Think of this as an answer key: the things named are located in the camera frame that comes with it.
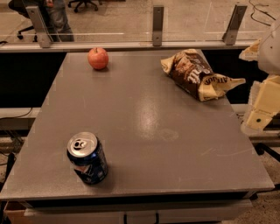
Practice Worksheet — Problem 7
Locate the metal barrier rail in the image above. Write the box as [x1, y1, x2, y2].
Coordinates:
[0, 40, 254, 53]

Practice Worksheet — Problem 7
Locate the person in jeans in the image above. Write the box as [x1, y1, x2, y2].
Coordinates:
[39, 0, 74, 42]

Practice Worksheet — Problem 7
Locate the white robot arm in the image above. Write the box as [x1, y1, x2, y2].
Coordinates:
[239, 18, 280, 136]

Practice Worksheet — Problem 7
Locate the blue soda can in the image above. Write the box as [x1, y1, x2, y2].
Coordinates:
[66, 132, 109, 185]

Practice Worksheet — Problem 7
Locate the right metal bracket post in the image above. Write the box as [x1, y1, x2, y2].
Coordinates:
[222, 4, 247, 46]

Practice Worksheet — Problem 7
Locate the metal bracket post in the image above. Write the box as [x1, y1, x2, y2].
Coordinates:
[26, 5, 53, 48]
[152, 5, 165, 46]
[222, 4, 247, 46]

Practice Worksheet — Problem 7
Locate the red apple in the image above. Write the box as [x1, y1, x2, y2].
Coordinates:
[87, 47, 109, 70]

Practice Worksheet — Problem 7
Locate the left metal bracket post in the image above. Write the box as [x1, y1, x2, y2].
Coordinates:
[26, 5, 53, 48]

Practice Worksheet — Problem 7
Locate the black floor cable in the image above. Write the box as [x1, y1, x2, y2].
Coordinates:
[248, 0, 277, 27]

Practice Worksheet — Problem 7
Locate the middle metal bracket post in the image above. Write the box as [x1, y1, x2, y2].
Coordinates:
[152, 5, 165, 46]

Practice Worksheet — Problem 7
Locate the brown chip bag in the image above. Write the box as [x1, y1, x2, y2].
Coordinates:
[161, 49, 246, 102]

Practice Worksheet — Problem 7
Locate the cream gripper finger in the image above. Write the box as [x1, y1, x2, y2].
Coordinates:
[239, 39, 261, 61]
[241, 74, 280, 136]

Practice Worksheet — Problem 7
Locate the black rolling chair left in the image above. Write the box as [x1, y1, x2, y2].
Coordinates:
[8, 0, 42, 41]

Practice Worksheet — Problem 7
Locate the black office chair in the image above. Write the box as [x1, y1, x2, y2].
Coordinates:
[67, 0, 102, 13]

